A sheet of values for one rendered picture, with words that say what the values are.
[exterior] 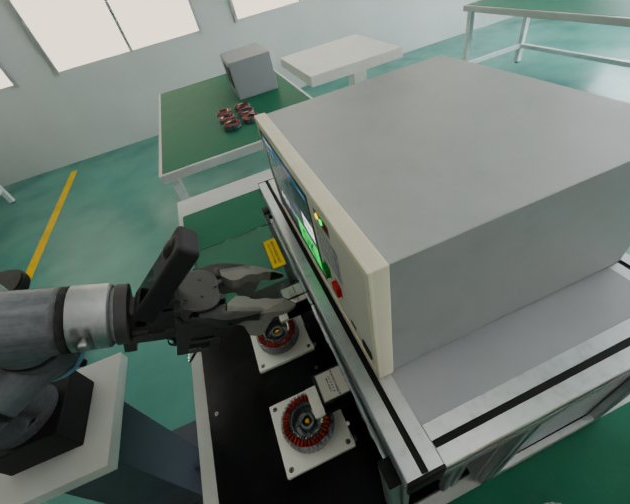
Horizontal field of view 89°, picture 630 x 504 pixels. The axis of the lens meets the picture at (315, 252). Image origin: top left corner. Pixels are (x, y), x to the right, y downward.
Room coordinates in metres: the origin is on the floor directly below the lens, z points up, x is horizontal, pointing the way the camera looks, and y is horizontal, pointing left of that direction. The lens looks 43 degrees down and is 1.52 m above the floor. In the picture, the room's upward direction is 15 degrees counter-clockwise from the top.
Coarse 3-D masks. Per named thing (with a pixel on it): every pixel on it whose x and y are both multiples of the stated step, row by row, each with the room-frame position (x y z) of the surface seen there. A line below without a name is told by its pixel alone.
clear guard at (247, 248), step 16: (272, 224) 0.61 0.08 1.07; (240, 240) 0.58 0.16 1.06; (256, 240) 0.57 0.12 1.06; (208, 256) 0.56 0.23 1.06; (224, 256) 0.54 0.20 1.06; (240, 256) 0.53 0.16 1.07; (256, 256) 0.51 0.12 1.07; (288, 256) 0.49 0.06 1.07; (288, 272) 0.44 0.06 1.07; (256, 288) 0.42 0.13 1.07; (272, 288) 0.41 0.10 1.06; (288, 288) 0.40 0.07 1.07; (304, 288) 0.39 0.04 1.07
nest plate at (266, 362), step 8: (296, 320) 0.53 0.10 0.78; (304, 328) 0.50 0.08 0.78; (304, 336) 0.47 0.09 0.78; (256, 344) 0.49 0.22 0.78; (296, 344) 0.45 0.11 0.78; (304, 344) 0.45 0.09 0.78; (312, 344) 0.44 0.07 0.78; (256, 352) 0.46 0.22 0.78; (264, 352) 0.46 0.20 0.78; (288, 352) 0.44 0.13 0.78; (296, 352) 0.43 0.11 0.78; (304, 352) 0.43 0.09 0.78; (264, 360) 0.43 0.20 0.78; (272, 360) 0.43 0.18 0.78; (280, 360) 0.42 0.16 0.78; (288, 360) 0.42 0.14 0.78; (264, 368) 0.41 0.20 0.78; (272, 368) 0.41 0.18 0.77
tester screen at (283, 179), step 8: (272, 152) 0.51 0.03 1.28; (272, 160) 0.54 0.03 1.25; (272, 168) 0.58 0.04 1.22; (280, 168) 0.48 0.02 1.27; (280, 176) 0.50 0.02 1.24; (288, 176) 0.42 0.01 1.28; (280, 184) 0.54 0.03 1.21; (288, 184) 0.44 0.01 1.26; (280, 192) 0.57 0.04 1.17; (288, 192) 0.47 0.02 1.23; (296, 192) 0.39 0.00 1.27; (288, 200) 0.49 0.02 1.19; (296, 200) 0.41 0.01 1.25; (304, 200) 0.35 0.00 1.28; (304, 208) 0.37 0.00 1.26; (296, 216) 0.46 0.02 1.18; (304, 216) 0.38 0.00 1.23; (296, 224) 0.48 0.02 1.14; (312, 240) 0.37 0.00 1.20
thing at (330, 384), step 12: (324, 372) 0.29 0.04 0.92; (336, 372) 0.29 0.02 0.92; (324, 384) 0.27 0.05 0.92; (336, 384) 0.26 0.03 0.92; (312, 396) 0.27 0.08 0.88; (324, 396) 0.25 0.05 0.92; (336, 396) 0.24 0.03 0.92; (348, 396) 0.24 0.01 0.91; (312, 408) 0.25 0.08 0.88; (324, 408) 0.23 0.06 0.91; (336, 408) 0.23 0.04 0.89
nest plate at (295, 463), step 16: (288, 400) 0.32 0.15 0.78; (272, 416) 0.29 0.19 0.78; (336, 416) 0.26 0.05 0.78; (304, 432) 0.24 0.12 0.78; (336, 432) 0.23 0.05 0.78; (288, 448) 0.22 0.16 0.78; (336, 448) 0.20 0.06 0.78; (288, 464) 0.19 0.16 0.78; (304, 464) 0.18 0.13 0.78; (320, 464) 0.18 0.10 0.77
